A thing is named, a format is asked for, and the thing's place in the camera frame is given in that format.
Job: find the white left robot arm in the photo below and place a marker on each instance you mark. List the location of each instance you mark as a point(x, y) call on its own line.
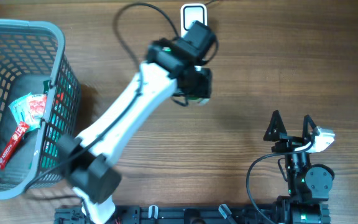
point(171, 68)

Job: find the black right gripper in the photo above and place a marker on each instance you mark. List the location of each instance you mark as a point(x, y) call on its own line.
point(289, 142)

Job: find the green lid jar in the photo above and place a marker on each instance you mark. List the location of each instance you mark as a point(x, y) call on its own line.
point(198, 101)

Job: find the red white tissue pack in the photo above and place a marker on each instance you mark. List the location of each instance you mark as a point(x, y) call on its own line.
point(29, 109)

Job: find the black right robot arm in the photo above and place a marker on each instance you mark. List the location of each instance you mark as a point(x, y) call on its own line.
point(308, 184)

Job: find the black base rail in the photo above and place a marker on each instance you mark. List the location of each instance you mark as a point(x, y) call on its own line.
point(197, 214)

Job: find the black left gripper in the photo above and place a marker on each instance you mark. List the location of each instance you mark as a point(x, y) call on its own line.
point(205, 89)

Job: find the white barcode scanner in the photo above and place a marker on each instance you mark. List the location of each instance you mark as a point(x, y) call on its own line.
point(192, 12)

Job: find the grey plastic basket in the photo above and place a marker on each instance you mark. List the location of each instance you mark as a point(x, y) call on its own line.
point(31, 52)

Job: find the red coffee stick sachet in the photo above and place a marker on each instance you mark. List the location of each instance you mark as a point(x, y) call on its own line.
point(13, 143)

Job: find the green 3M gloves packet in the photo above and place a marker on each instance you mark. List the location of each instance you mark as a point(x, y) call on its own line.
point(59, 118)

